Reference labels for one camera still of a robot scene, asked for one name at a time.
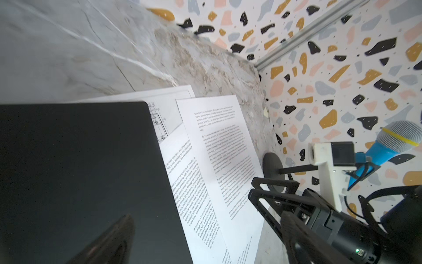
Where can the printed paper sheet with diagram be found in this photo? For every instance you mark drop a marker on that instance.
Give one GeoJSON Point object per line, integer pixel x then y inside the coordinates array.
{"type": "Point", "coordinates": [139, 161]}

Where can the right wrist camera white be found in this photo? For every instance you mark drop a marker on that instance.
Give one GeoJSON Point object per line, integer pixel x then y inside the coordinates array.
{"type": "Point", "coordinates": [333, 178]}

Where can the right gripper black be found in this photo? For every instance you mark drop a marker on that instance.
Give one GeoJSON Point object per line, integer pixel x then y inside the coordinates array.
{"type": "Point", "coordinates": [333, 237]}

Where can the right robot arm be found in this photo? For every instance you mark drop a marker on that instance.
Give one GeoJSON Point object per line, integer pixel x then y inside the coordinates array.
{"type": "Point", "coordinates": [313, 232]}

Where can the blue toy microphone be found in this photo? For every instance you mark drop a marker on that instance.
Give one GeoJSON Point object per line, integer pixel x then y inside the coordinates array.
{"type": "Point", "coordinates": [394, 139]}

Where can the orange folder black inside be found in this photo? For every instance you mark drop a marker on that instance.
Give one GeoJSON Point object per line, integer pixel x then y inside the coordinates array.
{"type": "Point", "coordinates": [43, 215]}

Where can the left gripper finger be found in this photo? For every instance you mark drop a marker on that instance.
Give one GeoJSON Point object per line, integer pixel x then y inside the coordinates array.
{"type": "Point", "coordinates": [112, 247]}

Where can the printed paper sheet top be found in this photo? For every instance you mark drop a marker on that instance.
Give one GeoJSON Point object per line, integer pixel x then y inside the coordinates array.
{"type": "Point", "coordinates": [228, 162]}

